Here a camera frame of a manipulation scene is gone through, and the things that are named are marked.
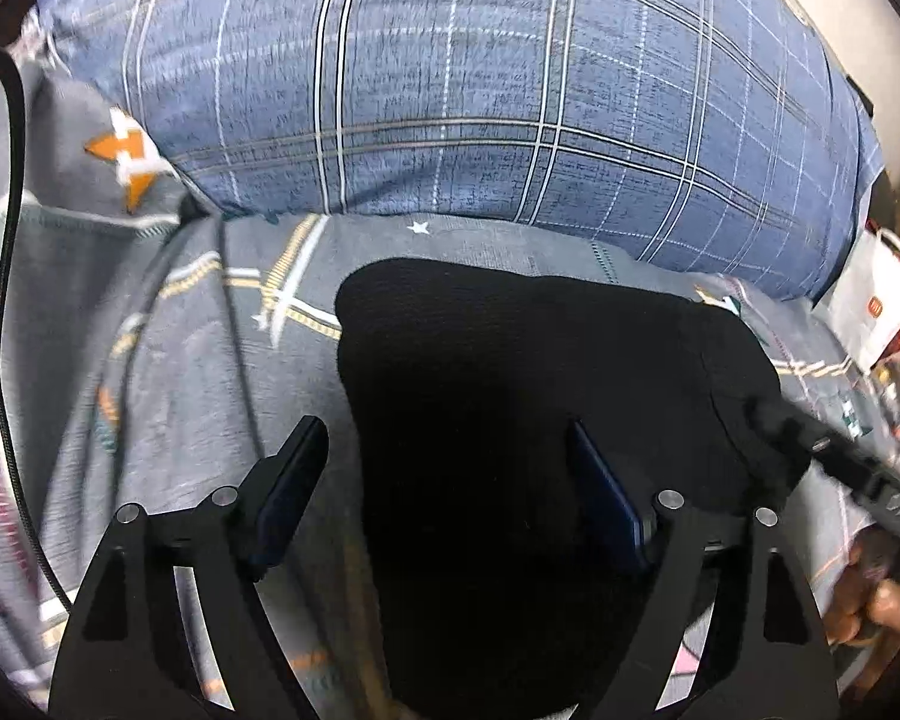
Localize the grey patterned bedsheet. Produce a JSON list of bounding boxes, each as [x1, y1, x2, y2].
[[0, 37, 900, 720]]

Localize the white paper bag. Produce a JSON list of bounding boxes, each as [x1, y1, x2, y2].
[[814, 225, 900, 372]]

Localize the person's right hand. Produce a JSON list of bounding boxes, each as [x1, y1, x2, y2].
[[825, 529, 900, 647]]

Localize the blue plaid pillow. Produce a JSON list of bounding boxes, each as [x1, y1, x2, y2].
[[34, 0, 882, 305]]

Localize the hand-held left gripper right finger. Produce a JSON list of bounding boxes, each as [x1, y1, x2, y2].
[[568, 420, 841, 720]]

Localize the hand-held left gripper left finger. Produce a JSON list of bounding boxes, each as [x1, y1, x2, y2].
[[49, 415, 331, 720]]

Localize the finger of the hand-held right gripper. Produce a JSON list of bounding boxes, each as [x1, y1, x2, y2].
[[746, 399, 875, 500]]

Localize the black pants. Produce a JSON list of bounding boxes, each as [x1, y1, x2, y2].
[[334, 257, 811, 720]]

